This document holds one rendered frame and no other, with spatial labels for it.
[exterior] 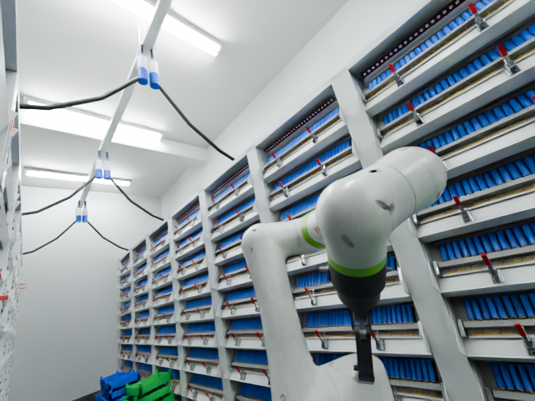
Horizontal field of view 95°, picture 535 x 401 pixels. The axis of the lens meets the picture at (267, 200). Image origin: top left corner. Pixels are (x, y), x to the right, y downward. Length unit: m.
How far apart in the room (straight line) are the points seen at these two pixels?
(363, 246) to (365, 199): 0.06
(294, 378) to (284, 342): 0.07
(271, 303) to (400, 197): 0.44
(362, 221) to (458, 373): 0.85
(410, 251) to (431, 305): 0.19
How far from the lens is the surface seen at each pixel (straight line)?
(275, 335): 0.68
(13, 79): 1.30
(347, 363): 0.74
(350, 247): 0.36
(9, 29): 1.20
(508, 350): 1.08
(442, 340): 1.10
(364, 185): 0.35
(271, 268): 0.69
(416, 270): 1.06
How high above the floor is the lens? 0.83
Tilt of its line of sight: 19 degrees up
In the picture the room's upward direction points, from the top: 13 degrees counter-clockwise
